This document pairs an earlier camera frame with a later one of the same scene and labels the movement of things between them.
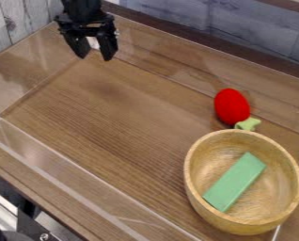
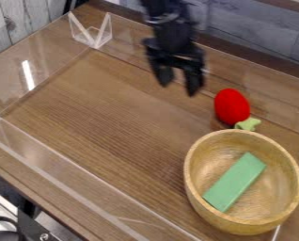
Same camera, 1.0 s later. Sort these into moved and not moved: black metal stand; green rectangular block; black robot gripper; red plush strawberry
Moved: black robot gripper
Not moved: black metal stand; green rectangular block; red plush strawberry
